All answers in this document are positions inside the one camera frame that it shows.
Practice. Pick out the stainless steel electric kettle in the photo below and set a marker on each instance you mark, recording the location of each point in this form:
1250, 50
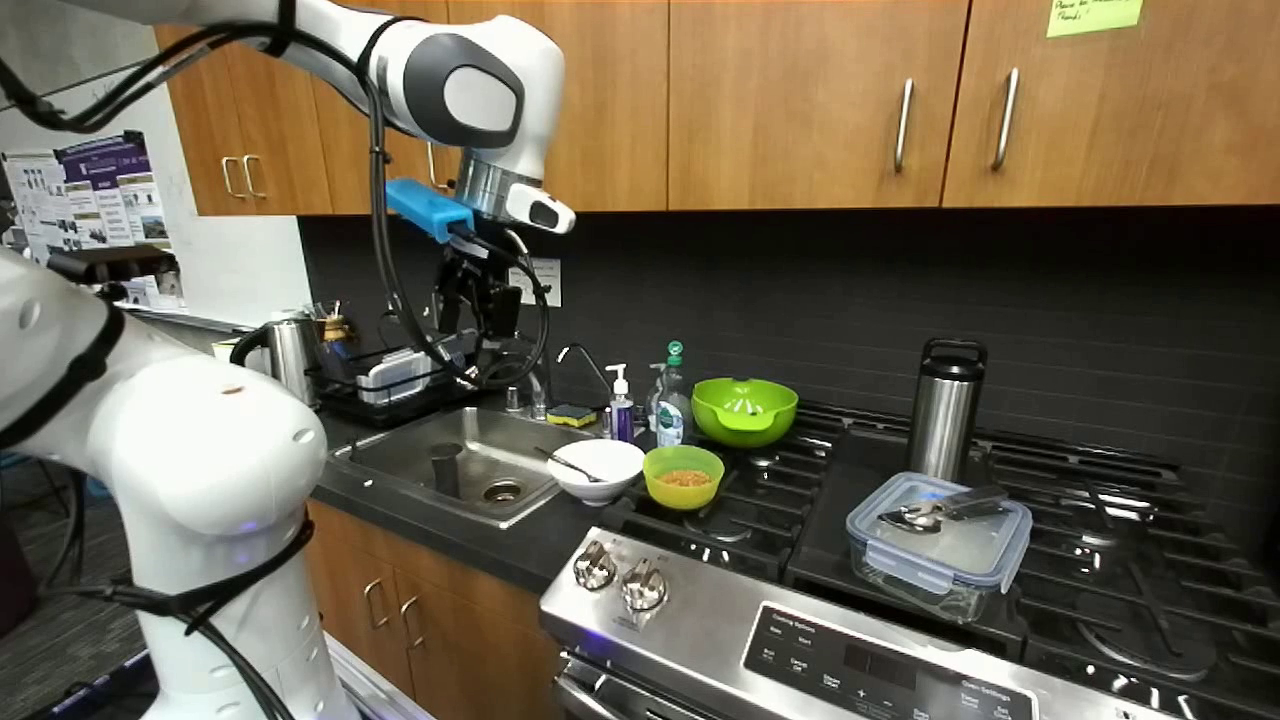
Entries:
283, 359

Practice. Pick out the white wall outlet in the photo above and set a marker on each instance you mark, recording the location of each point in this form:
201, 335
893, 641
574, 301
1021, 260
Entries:
550, 282

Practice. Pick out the wooden wall cabinets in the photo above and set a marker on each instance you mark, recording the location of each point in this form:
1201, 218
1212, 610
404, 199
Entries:
803, 106

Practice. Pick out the brown lentils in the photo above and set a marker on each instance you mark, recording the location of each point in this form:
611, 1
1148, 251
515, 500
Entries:
685, 477

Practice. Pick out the large green bowl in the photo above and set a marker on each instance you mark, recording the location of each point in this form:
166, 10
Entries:
744, 426

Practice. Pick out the printed wall poster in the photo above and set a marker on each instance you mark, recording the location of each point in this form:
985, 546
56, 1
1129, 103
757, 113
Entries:
87, 195

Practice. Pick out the green sticky note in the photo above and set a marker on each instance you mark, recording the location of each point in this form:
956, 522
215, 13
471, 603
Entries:
1095, 18

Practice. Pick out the stainless steel gas stove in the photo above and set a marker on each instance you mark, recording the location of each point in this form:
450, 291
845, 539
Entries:
824, 641

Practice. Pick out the white dish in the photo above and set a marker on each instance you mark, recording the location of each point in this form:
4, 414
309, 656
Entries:
394, 376

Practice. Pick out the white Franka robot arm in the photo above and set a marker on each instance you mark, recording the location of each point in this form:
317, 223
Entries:
201, 455

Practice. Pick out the black dish rack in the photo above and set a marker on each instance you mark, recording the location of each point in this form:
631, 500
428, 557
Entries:
384, 404

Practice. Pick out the white bowl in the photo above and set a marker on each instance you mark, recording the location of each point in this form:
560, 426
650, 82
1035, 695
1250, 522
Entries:
598, 485

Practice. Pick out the yellow sponge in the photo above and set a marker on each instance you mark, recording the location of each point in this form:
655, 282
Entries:
574, 418

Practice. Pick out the green-capped dish soap bottle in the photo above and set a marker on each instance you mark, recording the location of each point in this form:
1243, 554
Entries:
669, 414

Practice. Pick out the small yellow-capped bottle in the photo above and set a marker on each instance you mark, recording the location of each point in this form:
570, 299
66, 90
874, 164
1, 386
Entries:
333, 345

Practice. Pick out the silver stove knob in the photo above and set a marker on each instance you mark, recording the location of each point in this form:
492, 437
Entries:
646, 587
593, 566

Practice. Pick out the glass container with blue lid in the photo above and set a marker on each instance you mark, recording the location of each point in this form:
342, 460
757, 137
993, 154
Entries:
941, 554

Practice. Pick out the small yellow-green bowl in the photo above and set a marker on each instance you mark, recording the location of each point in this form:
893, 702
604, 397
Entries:
682, 499

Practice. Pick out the chrome faucet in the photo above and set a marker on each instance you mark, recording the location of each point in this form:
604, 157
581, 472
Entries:
534, 393

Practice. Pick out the stainless steel thermos bottle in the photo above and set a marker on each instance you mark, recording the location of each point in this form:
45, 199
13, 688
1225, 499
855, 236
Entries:
947, 421

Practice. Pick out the wooden base cabinet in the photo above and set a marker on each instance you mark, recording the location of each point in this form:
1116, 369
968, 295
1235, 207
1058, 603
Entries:
453, 641

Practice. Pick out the dark metal utensil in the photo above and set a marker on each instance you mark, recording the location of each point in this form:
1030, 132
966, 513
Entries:
922, 517

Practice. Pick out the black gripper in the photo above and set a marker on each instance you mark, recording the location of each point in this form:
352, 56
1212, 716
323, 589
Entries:
483, 295

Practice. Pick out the stainless steel sink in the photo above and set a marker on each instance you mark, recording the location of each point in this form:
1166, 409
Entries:
400, 460

